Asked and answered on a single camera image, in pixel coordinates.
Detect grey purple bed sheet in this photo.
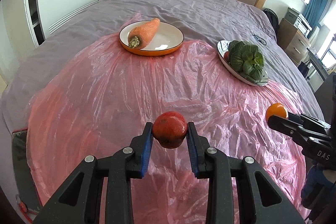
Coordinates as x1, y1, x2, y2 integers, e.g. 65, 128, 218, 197
1, 0, 323, 132

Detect green bok choy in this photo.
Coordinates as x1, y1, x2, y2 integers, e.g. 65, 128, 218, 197
228, 40, 265, 84

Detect black glasses on bed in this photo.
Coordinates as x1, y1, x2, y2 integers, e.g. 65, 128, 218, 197
252, 34, 267, 46

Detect wooden nightstand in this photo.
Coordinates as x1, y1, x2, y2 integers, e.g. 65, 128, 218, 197
277, 18, 311, 66

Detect orange tangerine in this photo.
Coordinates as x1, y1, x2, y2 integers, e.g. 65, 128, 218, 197
265, 103, 288, 121

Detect pink plastic sheet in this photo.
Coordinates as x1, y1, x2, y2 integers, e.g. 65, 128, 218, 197
26, 12, 312, 224

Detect orange rimmed white dish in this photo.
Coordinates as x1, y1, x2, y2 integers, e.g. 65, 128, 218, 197
119, 20, 184, 57

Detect blue curtain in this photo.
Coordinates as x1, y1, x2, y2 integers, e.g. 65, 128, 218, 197
303, 0, 332, 28

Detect white enamel plate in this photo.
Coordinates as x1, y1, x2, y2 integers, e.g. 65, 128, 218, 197
217, 40, 269, 86

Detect black backpack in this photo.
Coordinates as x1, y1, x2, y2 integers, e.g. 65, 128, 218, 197
263, 9, 279, 42

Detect red cord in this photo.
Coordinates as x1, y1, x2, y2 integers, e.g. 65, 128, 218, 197
15, 194, 36, 223

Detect orange carrot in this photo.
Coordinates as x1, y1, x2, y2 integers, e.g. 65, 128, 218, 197
127, 18, 161, 49

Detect right hand blue glove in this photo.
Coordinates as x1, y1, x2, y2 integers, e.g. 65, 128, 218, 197
301, 165, 335, 214

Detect silver stereo device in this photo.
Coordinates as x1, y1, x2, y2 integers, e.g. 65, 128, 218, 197
285, 7, 312, 38

